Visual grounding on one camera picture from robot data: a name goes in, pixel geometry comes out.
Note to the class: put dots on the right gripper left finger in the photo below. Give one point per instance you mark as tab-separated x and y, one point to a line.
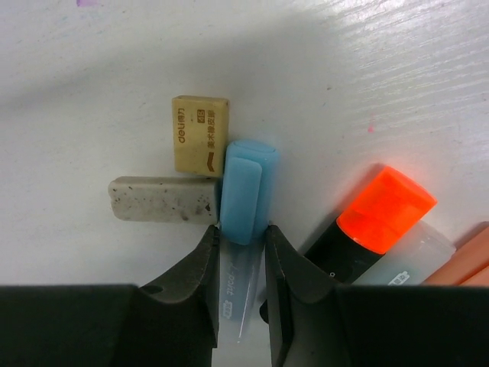
171	321

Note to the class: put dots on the grey eraser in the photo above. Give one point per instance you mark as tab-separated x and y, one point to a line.
165	199

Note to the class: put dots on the orange pastel highlighter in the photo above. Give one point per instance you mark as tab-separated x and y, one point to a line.
469	265

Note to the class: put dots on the blue highlighter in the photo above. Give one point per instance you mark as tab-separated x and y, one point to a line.
247	190

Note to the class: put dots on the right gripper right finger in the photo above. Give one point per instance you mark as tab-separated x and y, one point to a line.
316	321

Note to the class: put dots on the tan eraser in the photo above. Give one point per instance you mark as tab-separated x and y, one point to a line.
200	134

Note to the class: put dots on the black orange highlighter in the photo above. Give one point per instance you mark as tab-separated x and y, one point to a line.
371	224

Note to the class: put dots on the green highlighter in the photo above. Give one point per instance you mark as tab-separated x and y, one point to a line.
417	255

